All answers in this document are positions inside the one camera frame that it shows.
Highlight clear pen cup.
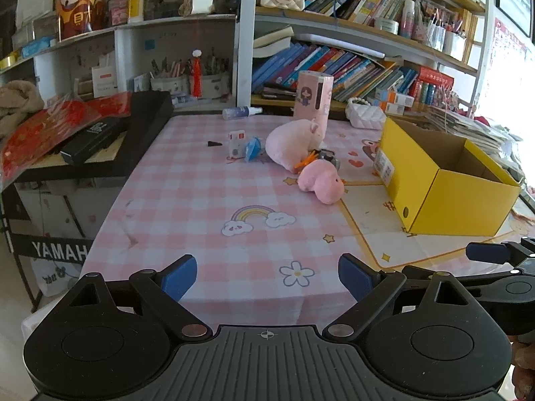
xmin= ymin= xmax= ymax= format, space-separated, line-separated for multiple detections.
xmin=426 ymin=19 xmax=446 ymax=51

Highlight stack of thick books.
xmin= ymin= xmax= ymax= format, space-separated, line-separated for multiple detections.
xmin=253 ymin=25 xmax=295 ymax=58

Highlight red decorations in plastic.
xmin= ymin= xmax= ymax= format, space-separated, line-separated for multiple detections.
xmin=0 ymin=100 xmax=102 ymax=181

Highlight stack of papers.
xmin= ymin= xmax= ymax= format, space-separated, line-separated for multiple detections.
xmin=426 ymin=104 xmax=521 ymax=157

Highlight small white red card box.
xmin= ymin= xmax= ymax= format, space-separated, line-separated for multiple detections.
xmin=228 ymin=129 xmax=247 ymax=159

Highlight row of colourful books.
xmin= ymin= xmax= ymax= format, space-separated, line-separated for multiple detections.
xmin=252 ymin=44 xmax=419 ymax=103

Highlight person's right hand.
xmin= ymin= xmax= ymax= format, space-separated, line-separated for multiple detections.
xmin=511 ymin=334 xmax=535 ymax=401

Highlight fortune god figurine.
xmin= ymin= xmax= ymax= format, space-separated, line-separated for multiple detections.
xmin=56 ymin=0 xmax=108 ymax=42

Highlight white round tin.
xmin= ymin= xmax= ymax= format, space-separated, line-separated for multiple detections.
xmin=374 ymin=17 xmax=400 ymax=34

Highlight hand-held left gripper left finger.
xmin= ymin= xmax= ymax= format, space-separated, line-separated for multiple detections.
xmin=69 ymin=254 xmax=212 ymax=341

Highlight white card red top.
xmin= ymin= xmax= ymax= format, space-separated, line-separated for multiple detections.
xmin=92 ymin=64 xmax=120 ymax=98

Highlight white pen cup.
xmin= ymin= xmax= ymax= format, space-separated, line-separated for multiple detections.
xmin=444 ymin=29 xmax=466 ymax=61

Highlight yellow cardboard box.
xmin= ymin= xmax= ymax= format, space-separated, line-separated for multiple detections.
xmin=373 ymin=117 xmax=522 ymax=237

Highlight large pink plush toy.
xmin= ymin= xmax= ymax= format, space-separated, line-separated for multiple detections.
xmin=265 ymin=119 xmax=324 ymax=172

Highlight small pink box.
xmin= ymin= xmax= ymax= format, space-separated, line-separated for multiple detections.
xmin=109 ymin=0 xmax=128 ymax=26

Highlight red paper sheet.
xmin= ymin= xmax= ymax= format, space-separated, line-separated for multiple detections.
xmin=86 ymin=92 xmax=132 ymax=120

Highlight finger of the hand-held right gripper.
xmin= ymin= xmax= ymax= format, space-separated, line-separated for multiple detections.
xmin=400 ymin=264 xmax=519 ymax=299
xmin=465 ymin=237 xmax=535 ymax=266

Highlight clear spray bottle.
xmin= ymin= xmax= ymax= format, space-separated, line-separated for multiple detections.
xmin=222 ymin=106 xmax=263 ymax=120

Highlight black notebooks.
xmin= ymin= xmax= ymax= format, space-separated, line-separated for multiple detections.
xmin=262 ymin=86 xmax=297 ymax=101

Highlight long black box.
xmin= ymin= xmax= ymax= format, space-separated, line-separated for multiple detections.
xmin=60 ymin=116 xmax=126 ymax=165

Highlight small metal trinket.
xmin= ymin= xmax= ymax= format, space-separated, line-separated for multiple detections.
xmin=313 ymin=148 xmax=341 ymax=170

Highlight small pink plush toy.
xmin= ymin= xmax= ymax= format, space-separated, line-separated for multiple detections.
xmin=297 ymin=159 xmax=347 ymax=205

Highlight white pink bottle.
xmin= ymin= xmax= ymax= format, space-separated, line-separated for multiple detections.
xmin=399 ymin=0 xmax=416 ymax=37

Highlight pink cylindrical case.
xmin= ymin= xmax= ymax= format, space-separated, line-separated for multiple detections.
xmin=293 ymin=72 xmax=334 ymax=134

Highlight beige towel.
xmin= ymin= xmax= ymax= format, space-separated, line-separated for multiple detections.
xmin=0 ymin=80 xmax=44 ymax=136

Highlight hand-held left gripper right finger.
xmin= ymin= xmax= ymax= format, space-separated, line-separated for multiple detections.
xmin=324 ymin=253 xmax=471 ymax=341

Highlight pink checked tablecloth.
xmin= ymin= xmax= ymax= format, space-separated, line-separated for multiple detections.
xmin=79 ymin=113 xmax=535 ymax=330

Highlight red tassel ornament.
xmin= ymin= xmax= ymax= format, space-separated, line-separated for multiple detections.
xmin=190 ymin=49 xmax=204 ymax=98

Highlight white pen holder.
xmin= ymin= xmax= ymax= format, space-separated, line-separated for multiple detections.
xmin=149 ymin=73 xmax=189 ymax=93
xmin=203 ymin=71 xmax=230 ymax=99

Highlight white quilted handbag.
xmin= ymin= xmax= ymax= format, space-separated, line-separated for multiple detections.
xmin=346 ymin=97 xmax=387 ymax=130

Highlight black keyboard stand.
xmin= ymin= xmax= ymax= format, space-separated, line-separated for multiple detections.
xmin=0 ymin=184 xmax=90 ymax=314

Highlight black electronic keyboard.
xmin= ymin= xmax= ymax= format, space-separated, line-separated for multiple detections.
xmin=0 ymin=91 xmax=174 ymax=184

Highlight white bookshelf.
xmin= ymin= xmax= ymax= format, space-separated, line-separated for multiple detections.
xmin=0 ymin=0 xmax=498 ymax=113

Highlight blue small toy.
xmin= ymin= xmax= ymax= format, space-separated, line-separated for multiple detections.
xmin=244 ymin=136 xmax=262 ymax=163

